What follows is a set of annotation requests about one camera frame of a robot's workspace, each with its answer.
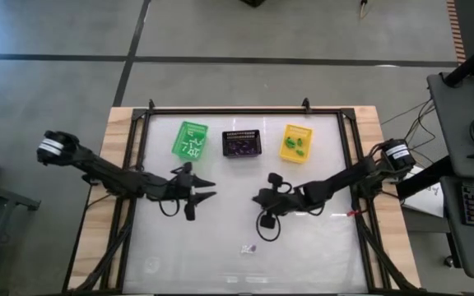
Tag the white paper sheet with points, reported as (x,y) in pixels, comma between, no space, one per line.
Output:
(426,201)

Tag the black frame clamp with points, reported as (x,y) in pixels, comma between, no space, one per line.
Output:
(151,104)
(306,104)

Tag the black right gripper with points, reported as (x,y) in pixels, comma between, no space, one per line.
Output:
(282,199)

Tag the black plastic basket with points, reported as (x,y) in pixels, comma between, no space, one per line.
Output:
(257,137)

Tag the black table frame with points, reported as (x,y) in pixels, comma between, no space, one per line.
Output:
(241,111)

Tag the yellow plastic basket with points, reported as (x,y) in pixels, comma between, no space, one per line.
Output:
(307,135)

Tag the grey keyboard shelf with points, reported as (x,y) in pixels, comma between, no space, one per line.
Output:
(455,246)

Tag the black desk brace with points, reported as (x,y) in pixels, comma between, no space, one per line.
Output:
(426,178)

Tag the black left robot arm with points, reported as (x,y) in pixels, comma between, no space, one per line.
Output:
(105,172)

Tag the grey desk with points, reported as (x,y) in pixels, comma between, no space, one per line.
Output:
(455,123)

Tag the red clip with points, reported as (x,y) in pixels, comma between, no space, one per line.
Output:
(352,213)

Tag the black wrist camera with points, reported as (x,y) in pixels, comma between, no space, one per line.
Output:
(189,211)
(266,222)

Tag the black pole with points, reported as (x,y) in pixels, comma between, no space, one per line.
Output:
(467,66)

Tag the green plastic basket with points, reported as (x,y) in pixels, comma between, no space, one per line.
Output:
(179,152)

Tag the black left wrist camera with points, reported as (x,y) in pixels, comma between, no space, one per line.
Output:
(189,211)

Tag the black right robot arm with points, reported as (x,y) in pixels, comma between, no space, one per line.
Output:
(344,177)

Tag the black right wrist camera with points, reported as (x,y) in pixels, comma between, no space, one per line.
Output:
(266,222)

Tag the black caster wheel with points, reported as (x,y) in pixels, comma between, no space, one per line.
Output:
(449,261)

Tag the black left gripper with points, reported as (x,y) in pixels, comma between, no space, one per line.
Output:
(175,187)

